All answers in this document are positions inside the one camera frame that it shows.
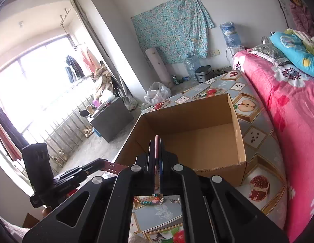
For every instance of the blue quilt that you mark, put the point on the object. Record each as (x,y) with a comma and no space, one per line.
(293,53)

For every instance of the pink hanging garment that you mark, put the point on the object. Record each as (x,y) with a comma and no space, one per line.
(88,60)

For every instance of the dark hanging jacket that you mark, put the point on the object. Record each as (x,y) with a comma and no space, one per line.
(74,68)

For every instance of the metal window railing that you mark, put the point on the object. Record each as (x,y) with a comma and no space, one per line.
(68,129)

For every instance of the floral cloth wall hanging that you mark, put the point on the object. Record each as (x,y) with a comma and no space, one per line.
(172,27)

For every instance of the metal hook rack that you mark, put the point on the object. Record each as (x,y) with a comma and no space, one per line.
(65,17)

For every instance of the dark cabinet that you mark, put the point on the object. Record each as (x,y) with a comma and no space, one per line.
(113,121)

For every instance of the pink floral blanket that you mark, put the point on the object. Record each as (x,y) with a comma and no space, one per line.
(293,121)

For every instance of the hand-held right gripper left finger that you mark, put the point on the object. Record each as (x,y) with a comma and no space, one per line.
(151,172)

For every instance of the grey rice cooker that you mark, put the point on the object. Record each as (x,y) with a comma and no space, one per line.
(203,74)

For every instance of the pile of plaid clothes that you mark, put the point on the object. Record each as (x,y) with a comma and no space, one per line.
(103,81)

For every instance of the grey lace pillow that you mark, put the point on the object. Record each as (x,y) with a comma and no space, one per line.
(268,52)

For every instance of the rolled white mat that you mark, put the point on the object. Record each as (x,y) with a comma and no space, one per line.
(159,67)

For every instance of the white water dispenser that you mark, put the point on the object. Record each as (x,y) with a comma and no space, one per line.
(231,55)

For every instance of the green can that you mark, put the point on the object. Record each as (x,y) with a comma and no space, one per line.
(175,80)

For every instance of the glass jar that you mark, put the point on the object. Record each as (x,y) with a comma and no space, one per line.
(264,40)

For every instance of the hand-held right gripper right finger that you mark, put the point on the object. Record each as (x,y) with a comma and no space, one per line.
(161,174)

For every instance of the white plastic bag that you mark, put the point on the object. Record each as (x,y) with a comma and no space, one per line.
(157,93)

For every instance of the blue water cooler bottle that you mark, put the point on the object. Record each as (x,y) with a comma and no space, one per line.
(230,35)

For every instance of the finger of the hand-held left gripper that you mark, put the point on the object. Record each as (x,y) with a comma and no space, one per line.
(78,178)
(83,166)

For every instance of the wall poster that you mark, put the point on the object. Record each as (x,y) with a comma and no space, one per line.
(301,15)

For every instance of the brown cardboard box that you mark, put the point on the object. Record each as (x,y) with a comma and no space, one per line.
(197,136)

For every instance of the pale green quilt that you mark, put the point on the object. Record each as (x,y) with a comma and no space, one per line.
(302,36)

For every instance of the clear plastic bottle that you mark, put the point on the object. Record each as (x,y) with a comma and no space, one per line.
(192,65)

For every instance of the dark red hanging clothes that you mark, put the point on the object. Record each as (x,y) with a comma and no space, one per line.
(7,131)

